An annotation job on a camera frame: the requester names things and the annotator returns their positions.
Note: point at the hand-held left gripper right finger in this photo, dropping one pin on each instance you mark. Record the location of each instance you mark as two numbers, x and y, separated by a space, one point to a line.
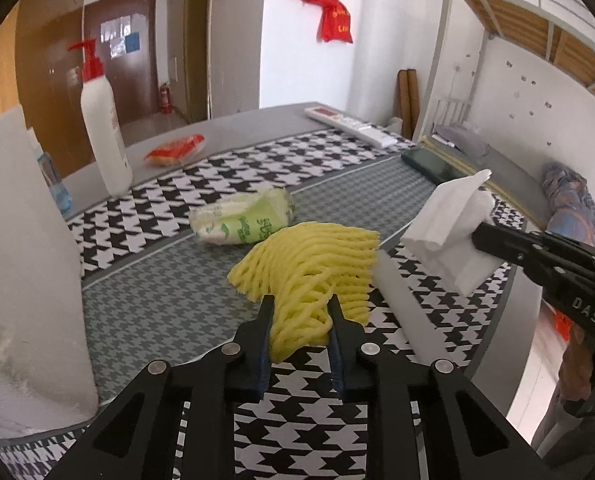
338 365

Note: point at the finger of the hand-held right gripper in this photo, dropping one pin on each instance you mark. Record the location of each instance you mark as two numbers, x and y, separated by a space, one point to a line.
527 247

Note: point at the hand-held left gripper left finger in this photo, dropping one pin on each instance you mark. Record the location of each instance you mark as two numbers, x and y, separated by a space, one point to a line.
262 360

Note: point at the white tissue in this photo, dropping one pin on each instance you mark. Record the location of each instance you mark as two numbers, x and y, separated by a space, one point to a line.
442 230

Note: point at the yellow foam net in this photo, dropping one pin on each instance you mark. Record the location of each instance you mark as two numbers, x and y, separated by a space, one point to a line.
302 270

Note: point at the green tissue pack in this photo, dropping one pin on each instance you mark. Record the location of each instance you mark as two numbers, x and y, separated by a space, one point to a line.
247 220

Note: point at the white foam box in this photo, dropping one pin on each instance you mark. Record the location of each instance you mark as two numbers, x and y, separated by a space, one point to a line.
22 285

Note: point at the person's right hand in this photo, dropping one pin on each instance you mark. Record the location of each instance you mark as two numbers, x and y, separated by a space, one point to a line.
575 365

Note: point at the patterned blanket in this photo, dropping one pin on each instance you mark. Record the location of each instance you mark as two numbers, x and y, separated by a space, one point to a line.
572 205

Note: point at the grey mattress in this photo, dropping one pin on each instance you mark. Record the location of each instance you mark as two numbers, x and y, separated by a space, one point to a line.
512 180

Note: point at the houndstooth tablecloth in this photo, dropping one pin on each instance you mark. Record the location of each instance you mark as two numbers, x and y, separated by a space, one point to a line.
177 280

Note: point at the grey pillow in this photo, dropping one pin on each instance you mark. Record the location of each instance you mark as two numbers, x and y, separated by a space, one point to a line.
462 137

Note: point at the black smartphone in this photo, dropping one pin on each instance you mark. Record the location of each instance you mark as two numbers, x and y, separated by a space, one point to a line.
427 162

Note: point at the wooden planks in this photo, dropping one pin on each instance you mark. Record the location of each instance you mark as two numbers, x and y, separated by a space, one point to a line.
407 95

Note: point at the white remote control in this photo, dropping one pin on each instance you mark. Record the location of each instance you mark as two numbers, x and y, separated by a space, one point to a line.
350 125

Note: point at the metal bunk bed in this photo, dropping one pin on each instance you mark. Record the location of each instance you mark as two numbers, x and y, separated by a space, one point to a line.
517 25

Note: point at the red snack packet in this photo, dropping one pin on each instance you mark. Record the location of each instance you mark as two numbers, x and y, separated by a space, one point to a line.
175 150

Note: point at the clear spray bottle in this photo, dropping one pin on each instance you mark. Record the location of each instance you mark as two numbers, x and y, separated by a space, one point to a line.
55 185

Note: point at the white lotion pump bottle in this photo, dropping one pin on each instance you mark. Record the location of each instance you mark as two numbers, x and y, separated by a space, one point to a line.
102 135

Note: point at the red fire extinguisher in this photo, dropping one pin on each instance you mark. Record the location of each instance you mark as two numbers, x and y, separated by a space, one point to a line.
165 100

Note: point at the dark brown door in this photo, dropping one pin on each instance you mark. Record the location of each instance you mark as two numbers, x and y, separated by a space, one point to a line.
137 75

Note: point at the blue paper notice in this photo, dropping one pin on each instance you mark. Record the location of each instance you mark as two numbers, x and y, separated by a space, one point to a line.
133 43

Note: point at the white paper notice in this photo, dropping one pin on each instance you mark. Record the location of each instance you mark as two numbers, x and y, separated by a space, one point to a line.
117 29

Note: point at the wooden door frame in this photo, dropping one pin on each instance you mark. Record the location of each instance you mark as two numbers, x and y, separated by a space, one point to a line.
197 60

